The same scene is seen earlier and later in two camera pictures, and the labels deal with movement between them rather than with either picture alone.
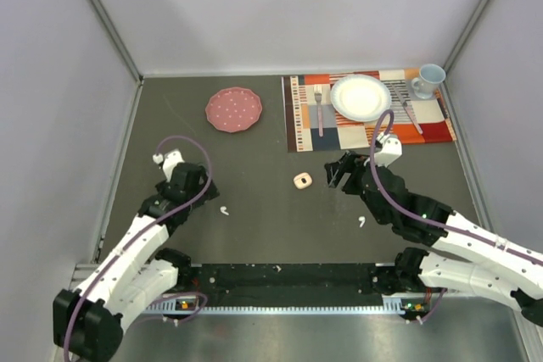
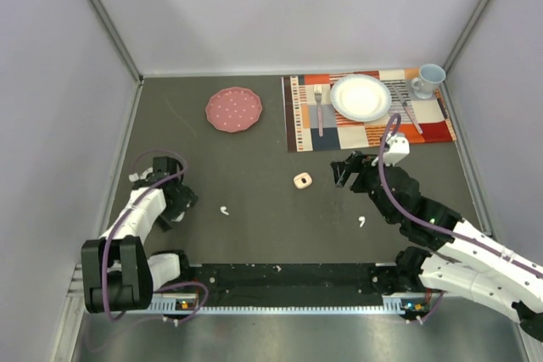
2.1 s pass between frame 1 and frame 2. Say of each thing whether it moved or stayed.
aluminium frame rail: stayed
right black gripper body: stayed
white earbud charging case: stayed
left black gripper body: moved
